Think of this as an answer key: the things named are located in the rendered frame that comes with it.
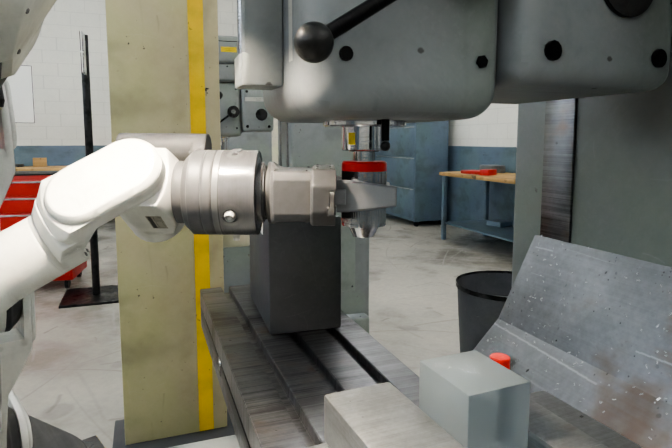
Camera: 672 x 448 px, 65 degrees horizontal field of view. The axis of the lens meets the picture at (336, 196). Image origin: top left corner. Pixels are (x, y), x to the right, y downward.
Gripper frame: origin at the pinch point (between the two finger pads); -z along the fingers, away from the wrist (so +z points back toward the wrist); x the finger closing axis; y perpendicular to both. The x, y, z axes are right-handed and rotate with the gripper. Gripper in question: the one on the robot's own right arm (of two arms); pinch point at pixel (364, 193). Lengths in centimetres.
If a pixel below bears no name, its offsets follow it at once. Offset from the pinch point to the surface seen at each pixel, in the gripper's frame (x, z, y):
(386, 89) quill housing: -10.1, -0.9, -9.8
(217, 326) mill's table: 30.5, 21.7, 25.7
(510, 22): -6.3, -12.5, -16.3
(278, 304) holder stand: 26.5, 11.2, 20.6
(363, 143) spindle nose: -2.4, 0.4, -5.2
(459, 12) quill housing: -8.0, -7.4, -16.7
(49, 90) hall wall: 802, 438, -78
